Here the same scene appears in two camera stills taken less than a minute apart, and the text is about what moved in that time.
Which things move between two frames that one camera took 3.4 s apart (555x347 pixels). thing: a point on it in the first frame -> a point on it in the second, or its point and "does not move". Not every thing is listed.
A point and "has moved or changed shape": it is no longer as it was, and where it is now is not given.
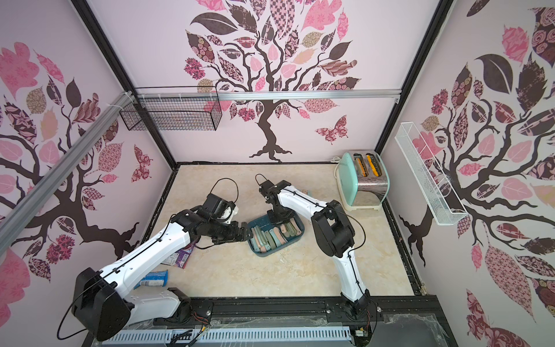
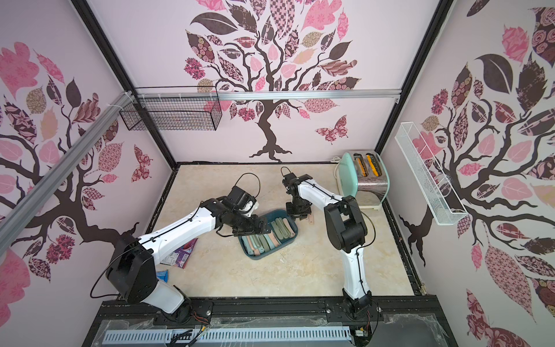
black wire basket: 174,108 does not move
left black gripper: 233,236 -> 251,228
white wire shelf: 440,192 does not move
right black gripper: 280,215 -> 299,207
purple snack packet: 179,258 does not move
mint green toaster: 363,180 does not move
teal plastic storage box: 267,237 has moved or changed shape
